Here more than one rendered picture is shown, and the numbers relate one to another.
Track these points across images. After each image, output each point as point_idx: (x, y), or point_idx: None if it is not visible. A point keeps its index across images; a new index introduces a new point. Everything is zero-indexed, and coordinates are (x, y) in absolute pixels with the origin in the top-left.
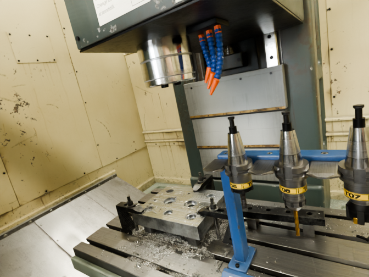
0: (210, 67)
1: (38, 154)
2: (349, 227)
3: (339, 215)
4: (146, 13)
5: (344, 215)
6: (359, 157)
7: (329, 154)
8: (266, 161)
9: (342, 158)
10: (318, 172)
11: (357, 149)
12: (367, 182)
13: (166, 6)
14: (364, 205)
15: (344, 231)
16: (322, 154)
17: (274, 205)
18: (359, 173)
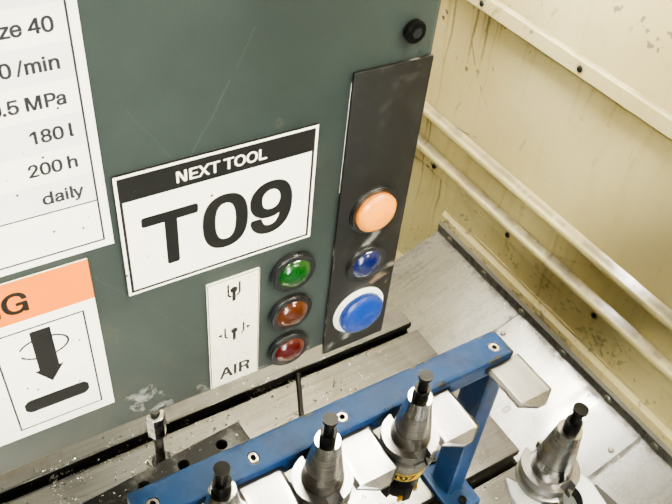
0: None
1: None
2: (265, 416)
3: (233, 394)
4: (87, 431)
5: (240, 389)
6: (423, 437)
7: (354, 420)
8: (264, 484)
9: (372, 419)
10: (371, 476)
11: (422, 429)
12: (428, 461)
13: (175, 401)
14: None
15: (263, 430)
16: (344, 424)
17: (104, 440)
18: (420, 453)
